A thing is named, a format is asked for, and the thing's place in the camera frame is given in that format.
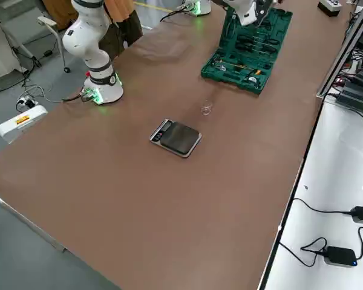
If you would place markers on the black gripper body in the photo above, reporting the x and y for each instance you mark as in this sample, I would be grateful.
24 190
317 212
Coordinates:
264 7

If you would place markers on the green plastic toolbox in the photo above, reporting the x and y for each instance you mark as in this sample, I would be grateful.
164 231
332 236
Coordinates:
230 85

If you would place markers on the small clear measuring cup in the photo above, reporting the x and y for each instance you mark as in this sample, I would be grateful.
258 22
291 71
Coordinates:
206 111

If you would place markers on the black silver kitchen scale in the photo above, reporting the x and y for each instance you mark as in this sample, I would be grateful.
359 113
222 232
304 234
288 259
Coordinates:
178 137

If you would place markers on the yellow black claw hammer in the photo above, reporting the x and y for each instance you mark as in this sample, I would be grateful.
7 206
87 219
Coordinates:
239 65

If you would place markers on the white button box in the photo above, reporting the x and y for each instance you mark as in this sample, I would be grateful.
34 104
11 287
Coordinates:
329 9

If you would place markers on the silver adjustable wrench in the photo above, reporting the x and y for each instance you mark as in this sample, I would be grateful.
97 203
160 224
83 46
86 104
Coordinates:
222 68

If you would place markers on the tape measure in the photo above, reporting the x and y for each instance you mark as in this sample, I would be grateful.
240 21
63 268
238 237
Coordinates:
253 80

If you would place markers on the small circuit board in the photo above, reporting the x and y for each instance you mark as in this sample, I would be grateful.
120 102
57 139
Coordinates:
339 81

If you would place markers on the person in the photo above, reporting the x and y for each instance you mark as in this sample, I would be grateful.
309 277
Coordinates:
130 24

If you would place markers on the white desk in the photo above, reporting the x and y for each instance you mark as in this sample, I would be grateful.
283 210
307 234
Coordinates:
335 169

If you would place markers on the grey office chair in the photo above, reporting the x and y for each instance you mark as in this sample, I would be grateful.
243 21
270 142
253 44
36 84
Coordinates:
47 21

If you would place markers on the small black floor adapter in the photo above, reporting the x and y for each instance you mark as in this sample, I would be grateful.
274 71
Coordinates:
47 53

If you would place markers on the white power strip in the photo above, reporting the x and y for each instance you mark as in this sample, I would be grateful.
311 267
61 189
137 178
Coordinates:
28 103

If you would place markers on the black adapter blue light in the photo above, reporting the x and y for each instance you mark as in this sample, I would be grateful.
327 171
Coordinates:
340 255

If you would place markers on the white box yellow label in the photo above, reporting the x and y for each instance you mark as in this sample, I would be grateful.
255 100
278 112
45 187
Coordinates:
24 121

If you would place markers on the grey cabinet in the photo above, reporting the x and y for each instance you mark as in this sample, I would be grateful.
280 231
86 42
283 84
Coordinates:
0 39

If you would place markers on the aluminium frame post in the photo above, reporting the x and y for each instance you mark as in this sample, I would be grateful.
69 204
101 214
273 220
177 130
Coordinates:
342 51

